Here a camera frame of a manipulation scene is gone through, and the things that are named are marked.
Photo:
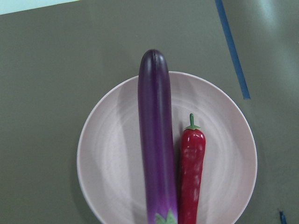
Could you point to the purple eggplant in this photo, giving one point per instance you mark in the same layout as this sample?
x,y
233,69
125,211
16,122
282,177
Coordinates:
x,y
155,120

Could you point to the red chili pepper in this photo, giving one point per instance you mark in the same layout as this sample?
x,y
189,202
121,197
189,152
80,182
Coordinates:
x,y
192,153

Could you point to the pink plate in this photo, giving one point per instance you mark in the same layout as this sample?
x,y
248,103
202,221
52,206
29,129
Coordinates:
x,y
109,157

